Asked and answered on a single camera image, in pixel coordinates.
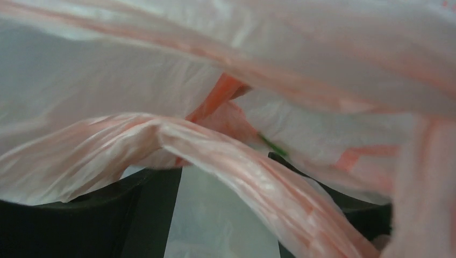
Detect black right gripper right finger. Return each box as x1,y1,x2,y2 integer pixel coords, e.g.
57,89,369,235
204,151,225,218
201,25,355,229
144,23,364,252
268,152,391,241

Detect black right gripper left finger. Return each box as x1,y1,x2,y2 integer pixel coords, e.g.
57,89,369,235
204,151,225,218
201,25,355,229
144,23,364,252
1,169,182,257

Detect pink plastic bag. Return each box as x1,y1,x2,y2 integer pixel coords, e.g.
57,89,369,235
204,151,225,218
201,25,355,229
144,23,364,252
1,1,455,257

